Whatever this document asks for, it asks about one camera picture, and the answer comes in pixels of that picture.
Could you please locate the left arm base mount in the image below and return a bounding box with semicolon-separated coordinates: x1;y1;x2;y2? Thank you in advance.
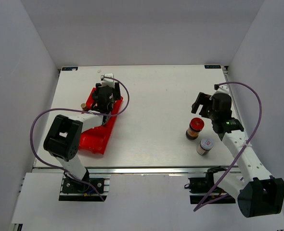
59;175;110;202

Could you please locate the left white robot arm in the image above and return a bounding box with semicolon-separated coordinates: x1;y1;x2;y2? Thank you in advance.
43;77;123;192

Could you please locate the aluminium table right rail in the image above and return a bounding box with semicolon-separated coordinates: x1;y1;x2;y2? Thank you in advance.
221;65;260;173

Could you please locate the aluminium table rail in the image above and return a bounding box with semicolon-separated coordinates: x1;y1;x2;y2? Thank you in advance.
31;167;241;175
221;65;260;173

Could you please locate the black lid pepper shaker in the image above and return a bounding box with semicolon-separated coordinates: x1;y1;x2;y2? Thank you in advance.
92;92;99;101

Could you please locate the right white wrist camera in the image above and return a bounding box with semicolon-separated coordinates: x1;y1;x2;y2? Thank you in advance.
214;84;230;95

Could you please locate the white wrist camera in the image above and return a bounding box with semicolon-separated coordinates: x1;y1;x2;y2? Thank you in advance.
214;84;230;95
101;73;115;88

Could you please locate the small gold cap bottle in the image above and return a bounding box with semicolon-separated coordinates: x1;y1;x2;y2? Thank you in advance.
81;103;89;111

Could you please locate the purple cable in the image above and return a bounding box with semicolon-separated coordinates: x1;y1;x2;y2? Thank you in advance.
193;81;263;212
29;77;131;202

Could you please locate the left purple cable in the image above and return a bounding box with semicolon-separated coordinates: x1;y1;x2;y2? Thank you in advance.
29;77;131;202

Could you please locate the aluminium table front rail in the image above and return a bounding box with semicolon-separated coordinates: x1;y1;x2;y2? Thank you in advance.
31;167;241;175

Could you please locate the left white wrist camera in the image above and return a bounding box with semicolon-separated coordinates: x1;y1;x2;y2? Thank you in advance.
101;73;115;88

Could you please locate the red plastic organizer bin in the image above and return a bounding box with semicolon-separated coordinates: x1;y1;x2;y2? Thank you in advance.
79;88;123;155

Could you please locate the right blue table label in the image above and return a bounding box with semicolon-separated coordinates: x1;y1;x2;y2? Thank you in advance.
204;64;221;69

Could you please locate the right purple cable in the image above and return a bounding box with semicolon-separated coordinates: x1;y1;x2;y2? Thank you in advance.
193;81;263;212

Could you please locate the red lid dark sauce jar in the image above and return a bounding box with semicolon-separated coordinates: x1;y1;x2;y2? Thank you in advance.
186;117;205;140

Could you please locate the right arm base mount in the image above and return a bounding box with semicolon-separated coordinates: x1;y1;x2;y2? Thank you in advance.
184;167;236;205

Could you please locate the grey lid spice jar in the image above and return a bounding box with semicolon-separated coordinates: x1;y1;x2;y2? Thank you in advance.
196;138;214;155

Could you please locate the left blue table label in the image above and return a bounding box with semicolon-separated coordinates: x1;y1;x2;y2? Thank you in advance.
61;66;78;71

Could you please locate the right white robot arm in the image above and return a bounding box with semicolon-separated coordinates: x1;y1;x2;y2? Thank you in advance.
192;92;284;218

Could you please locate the blue table label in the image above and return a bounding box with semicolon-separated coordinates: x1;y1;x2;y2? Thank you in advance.
61;66;78;71
204;64;221;69

